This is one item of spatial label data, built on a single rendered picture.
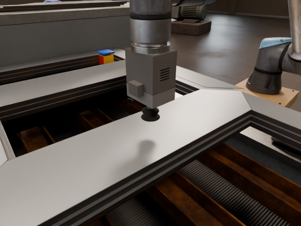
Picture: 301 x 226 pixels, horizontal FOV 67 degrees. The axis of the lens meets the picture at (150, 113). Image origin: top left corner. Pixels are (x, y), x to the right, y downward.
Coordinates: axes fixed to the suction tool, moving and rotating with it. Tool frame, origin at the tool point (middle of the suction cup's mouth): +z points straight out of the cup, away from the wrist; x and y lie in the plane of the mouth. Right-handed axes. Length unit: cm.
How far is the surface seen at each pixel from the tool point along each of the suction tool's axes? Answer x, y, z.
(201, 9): 501, -365, 26
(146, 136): -2.2, 1.0, 3.7
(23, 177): -26.6, -3.8, 3.7
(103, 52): 23, -58, 1
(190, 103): 17.8, -2.8, 3.7
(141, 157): -7.5, 5.9, 3.8
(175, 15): 485, -439, 46
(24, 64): -6, -75, 4
